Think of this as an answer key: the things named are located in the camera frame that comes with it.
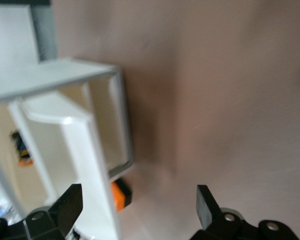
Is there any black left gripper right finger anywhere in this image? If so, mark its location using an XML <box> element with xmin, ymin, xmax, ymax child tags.
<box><xmin>189</xmin><ymin>184</ymin><xmax>300</xmax><ymax>240</ymax></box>

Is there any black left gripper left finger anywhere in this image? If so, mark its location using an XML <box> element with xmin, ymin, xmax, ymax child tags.
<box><xmin>22</xmin><ymin>183</ymin><xmax>84</xmax><ymax>240</ymax></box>

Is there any white plastic drawer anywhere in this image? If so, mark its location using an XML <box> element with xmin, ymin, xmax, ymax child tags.
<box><xmin>0</xmin><ymin>89</ymin><xmax>123</xmax><ymax>240</ymax></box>

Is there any red push button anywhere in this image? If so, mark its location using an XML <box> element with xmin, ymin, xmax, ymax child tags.
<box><xmin>9</xmin><ymin>128</ymin><xmax>33</xmax><ymax>168</ymax></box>

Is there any white drawer cabinet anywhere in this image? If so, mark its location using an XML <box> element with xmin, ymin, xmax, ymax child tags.
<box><xmin>0</xmin><ymin>4</ymin><xmax>135</xmax><ymax>218</ymax></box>

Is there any orange box with hole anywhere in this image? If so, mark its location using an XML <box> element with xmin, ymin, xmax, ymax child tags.
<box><xmin>109</xmin><ymin>178</ymin><xmax>133</xmax><ymax>213</ymax></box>

